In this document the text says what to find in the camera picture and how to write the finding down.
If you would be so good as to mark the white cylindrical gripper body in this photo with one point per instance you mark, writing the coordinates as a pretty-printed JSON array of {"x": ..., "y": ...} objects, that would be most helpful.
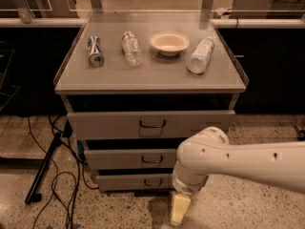
[{"x": 183, "y": 187}]

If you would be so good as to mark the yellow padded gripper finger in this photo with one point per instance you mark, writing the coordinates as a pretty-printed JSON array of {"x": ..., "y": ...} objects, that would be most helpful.
[{"x": 180, "y": 205}]

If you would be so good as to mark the grey bottom drawer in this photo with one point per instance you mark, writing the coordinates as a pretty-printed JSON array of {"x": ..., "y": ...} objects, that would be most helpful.
[{"x": 134, "y": 182}]

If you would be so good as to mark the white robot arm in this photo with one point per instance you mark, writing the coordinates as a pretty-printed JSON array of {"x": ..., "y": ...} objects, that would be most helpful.
[{"x": 209, "y": 152}]

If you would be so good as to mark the grey middle drawer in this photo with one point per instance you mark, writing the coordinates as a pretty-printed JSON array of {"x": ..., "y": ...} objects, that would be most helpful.
[{"x": 130, "y": 159}]

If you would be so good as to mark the grey drawer cabinet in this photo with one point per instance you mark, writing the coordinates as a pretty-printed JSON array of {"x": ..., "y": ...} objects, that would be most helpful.
[{"x": 160, "y": 83}]

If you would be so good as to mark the white labelled plastic bottle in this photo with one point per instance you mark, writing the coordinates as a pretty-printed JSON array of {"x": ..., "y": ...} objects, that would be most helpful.
[{"x": 201, "y": 56}]

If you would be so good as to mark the black wheeled base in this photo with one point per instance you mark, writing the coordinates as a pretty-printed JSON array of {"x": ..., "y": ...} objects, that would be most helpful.
[{"x": 300, "y": 133}]

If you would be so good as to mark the clear crumpled plastic bottle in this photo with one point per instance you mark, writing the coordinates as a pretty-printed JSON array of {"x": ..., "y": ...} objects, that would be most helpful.
[{"x": 131, "y": 49}]

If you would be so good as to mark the beige paper bowl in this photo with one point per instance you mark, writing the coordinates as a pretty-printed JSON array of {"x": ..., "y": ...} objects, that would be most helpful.
[{"x": 170, "y": 43}]

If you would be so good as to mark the black bar on floor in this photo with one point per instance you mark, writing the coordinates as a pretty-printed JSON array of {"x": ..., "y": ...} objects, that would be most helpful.
[{"x": 32, "y": 195}]

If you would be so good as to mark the blue silver soda can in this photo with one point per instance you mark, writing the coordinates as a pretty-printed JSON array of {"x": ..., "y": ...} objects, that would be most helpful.
[{"x": 95, "y": 53}]

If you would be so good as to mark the white horizontal rail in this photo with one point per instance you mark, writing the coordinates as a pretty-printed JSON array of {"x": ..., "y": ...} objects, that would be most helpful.
[{"x": 219, "y": 23}]

